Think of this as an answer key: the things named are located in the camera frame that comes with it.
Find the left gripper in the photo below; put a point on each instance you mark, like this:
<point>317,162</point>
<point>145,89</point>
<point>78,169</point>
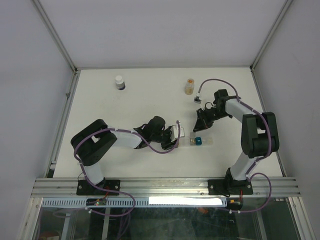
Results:
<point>169,144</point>

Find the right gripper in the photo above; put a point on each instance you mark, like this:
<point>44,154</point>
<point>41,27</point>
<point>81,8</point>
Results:
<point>202,122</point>

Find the weekly pill organizer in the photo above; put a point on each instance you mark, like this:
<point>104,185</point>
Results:
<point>195,141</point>

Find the clear bottle gold cap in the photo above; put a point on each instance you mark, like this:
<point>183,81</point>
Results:
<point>189,86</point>

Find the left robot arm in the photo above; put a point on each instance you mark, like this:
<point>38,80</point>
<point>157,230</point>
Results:
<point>93,142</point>

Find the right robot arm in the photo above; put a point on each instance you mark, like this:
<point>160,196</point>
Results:
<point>259,138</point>

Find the white cap pill bottle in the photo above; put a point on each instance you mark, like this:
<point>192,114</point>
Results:
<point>120,83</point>

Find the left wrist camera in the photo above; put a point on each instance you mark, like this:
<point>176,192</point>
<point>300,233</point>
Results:
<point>176,131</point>

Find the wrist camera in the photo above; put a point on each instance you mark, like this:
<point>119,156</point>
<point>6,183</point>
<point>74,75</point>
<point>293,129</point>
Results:
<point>176,131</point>
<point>197,98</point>

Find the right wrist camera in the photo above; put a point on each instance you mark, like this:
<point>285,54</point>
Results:
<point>197,98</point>

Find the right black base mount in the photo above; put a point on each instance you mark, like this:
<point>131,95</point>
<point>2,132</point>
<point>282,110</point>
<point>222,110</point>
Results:
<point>229,187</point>

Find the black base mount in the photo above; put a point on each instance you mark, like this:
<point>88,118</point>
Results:
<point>229,187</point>
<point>109,187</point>

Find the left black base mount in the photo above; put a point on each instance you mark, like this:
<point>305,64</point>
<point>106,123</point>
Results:
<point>109,187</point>

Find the aluminium mounting rail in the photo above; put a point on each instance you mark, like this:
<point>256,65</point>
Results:
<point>277,187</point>

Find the slotted cable duct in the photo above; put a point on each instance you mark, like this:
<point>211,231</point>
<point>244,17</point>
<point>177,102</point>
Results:
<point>140,202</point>

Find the right aluminium frame post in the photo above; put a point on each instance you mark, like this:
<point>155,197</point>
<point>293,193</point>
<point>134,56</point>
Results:
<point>274,27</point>

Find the aluminium frame post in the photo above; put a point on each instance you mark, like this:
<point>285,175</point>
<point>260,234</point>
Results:
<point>274,27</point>
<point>54,34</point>

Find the left aluminium frame post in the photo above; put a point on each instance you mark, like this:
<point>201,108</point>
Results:
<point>54,34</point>

